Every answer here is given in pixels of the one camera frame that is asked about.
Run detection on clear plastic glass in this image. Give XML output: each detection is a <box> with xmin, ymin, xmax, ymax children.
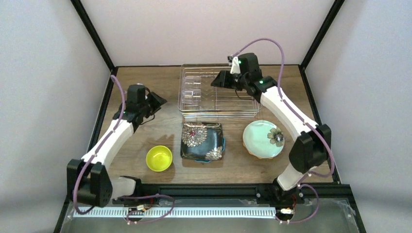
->
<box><xmin>182</xmin><ymin>76</ymin><xmax>202</xmax><ymax>94</ymax></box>
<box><xmin>180</xmin><ymin>89</ymin><xmax>202</xmax><ymax>107</ymax></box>

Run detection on metal wire dish rack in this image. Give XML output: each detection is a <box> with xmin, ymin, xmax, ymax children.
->
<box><xmin>178</xmin><ymin>64</ymin><xmax>261</xmax><ymax>118</ymax></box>

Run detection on black floral square plate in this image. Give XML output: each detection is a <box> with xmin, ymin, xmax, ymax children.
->
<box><xmin>180</xmin><ymin>121</ymin><xmax>224</xmax><ymax>160</ymax></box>

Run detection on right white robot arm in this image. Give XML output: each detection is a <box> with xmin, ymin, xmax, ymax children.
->
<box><xmin>211</xmin><ymin>53</ymin><xmax>332</xmax><ymax>192</ymax></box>

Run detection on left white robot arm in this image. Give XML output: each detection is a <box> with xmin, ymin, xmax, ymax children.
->
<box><xmin>67</xmin><ymin>84</ymin><xmax>167</xmax><ymax>207</ymax></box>

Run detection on yellow-green small bowl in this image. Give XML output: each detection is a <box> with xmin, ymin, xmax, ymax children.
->
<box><xmin>146</xmin><ymin>145</ymin><xmax>173</xmax><ymax>172</ymax></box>

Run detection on light blue floral plate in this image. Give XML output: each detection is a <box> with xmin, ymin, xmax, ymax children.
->
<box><xmin>242</xmin><ymin>120</ymin><xmax>285</xmax><ymax>158</ymax></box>

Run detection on blue plate under square plate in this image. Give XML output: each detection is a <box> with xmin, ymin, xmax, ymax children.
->
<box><xmin>194</xmin><ymin>138</ymin><xmax>225</xmax><ymax>163</ymax></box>

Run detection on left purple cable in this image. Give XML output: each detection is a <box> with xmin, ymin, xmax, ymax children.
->
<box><xmin>72</xmin><ymin>74</ymin><xmax>176</xmax><ymax>225</ymax></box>

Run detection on left black frame post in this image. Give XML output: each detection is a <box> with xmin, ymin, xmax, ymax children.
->
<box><xmin>71</xmin><ymin>0</ymin><xmax>116</xmax><ymax>71</ymax></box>

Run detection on black frame post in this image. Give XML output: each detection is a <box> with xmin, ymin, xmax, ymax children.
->
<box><xmin>71</xmin><ymin>0</ymin><xmax>116</xmax><ymax>71</ymax></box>
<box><xmin>299</xmin><ymin>0</ymin><xmax>345</xmax><ymax>70</ymax></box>

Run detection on white slotted cable duct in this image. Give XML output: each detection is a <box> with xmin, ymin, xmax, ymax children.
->
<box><xmin>72</xmin><ymin>207</ymin><xmax>276</xmax><ymax>218</ymax></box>

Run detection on right black frame post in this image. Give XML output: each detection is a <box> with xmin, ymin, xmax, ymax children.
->
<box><xmin>299</xmin><ymin>0</ymin><xmax>345</xmax><ymax>70</ymax></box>

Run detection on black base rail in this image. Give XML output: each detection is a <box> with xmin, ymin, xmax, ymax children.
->
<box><xmin>66</xmin><ymin>183</ymin><xmax>353</xmax><ymax>206</ymax></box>

